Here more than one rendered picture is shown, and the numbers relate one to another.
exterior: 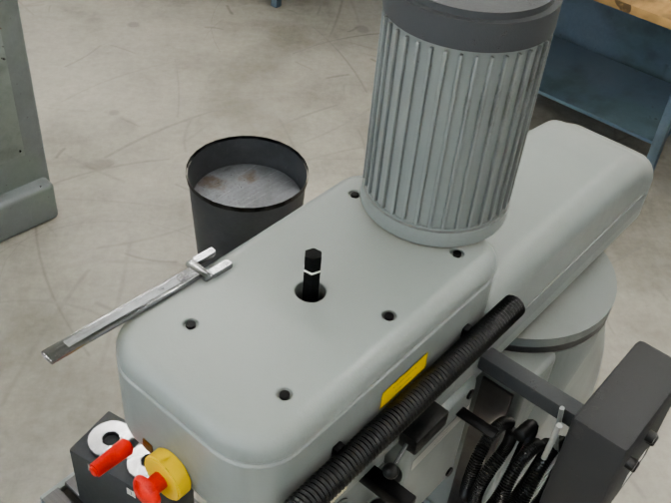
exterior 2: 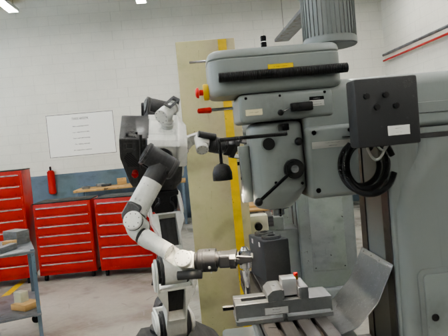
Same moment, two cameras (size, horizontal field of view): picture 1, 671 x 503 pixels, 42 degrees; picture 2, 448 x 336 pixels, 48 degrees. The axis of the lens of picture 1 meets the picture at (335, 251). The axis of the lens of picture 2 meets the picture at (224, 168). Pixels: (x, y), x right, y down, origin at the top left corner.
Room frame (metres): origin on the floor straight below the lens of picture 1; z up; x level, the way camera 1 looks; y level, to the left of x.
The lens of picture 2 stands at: (-0.64, -1.27, 1.57)
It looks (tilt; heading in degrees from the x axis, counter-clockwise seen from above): 3 degrees down; 49
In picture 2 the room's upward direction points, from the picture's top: 5 degrees counter-clockwise
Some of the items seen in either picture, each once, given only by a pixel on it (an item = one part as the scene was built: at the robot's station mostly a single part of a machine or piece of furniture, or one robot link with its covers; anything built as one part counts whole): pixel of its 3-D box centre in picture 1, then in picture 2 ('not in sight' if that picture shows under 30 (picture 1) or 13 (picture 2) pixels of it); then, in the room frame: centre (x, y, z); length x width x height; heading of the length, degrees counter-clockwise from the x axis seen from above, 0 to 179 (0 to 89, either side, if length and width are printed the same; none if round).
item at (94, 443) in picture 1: (134, 478); (269, 254); (1.03, 0.37, 1.03); 0.22 x 0.12 x 0.20; 64
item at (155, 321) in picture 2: not in sight; (173, 320); (0.79, 0.87, 0.68); 0.21 x 0.20 x 0.13; 64
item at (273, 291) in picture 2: not in sight; (273, 291); (0.65, 0.00, 1.02); 0.12 x 0.06 x 0.04; 53
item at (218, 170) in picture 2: not in sight; (222, 171); (0.56, 0.12, 1.46); 0.07 x 0.07 x 0.06
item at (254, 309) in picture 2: not in sight; (281, 299); (0.67, -0.02, 0.98); 0.35 x 0.15 x 0.11; 143
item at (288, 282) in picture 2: not in sight; (287, 285); (0.70, -0.04, 1.03); 0.06 x 0.05 x 0.06; 53
